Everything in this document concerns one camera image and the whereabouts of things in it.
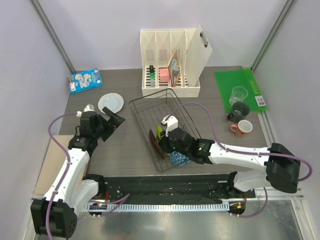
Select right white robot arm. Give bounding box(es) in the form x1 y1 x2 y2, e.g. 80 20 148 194
158 127 301 198

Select blue picture box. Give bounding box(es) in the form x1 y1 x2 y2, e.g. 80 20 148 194
67 68 103 94

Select black wire dish rack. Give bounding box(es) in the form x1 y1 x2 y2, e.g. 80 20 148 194
128 88 203 172

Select green plastic folder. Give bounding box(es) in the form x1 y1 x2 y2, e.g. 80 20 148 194
214 68 268 112

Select yellow-green plate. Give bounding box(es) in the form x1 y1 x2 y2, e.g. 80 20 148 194
156 125 166 141

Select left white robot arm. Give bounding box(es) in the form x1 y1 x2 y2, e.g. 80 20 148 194
30 104 125 240

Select pink box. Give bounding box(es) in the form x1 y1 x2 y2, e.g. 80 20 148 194
159 67 170 83

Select pink mug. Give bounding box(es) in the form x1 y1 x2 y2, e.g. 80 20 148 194
230 120 253 138

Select blue patterned bowl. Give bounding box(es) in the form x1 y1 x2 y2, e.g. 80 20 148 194
169 151 191 167

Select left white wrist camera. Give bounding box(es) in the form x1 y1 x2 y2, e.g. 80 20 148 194
76 104 95 118

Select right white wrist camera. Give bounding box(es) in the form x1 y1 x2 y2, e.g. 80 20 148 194
161 115 179 137

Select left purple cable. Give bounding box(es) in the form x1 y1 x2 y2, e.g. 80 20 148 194
44 112 131 240

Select white clipboard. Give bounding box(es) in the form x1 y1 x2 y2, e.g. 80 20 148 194
185 25 213 87

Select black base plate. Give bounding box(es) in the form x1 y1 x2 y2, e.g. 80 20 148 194
84 174 256 205

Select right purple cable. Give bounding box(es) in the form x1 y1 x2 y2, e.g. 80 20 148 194
164 102 313 218

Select beige wooden board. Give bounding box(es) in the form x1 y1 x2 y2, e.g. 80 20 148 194
32 135 88 199

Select small bottles in organizer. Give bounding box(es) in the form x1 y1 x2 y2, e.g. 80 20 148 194
149 65 156 88

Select grey mug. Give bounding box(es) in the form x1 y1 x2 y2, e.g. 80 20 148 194
226 101 250 124

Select purple cable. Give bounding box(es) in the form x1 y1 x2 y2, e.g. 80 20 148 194
164 102 313 218
44 112 131 240

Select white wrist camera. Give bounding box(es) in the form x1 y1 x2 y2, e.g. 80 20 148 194
76 104 95 118
161 115 179 137

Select white file organizer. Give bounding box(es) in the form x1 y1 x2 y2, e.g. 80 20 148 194
140 28 201 98

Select dark red plate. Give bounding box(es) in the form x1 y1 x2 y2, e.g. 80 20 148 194
148 129 164 159

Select picture book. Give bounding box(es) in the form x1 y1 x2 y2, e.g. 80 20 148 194
167 49 181 87

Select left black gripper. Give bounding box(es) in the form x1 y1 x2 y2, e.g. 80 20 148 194
93 107 125 141

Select white plate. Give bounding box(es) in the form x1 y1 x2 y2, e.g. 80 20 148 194
97 93 124 114

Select perforated metal rail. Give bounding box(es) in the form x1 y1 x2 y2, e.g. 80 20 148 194
83 202 230 215

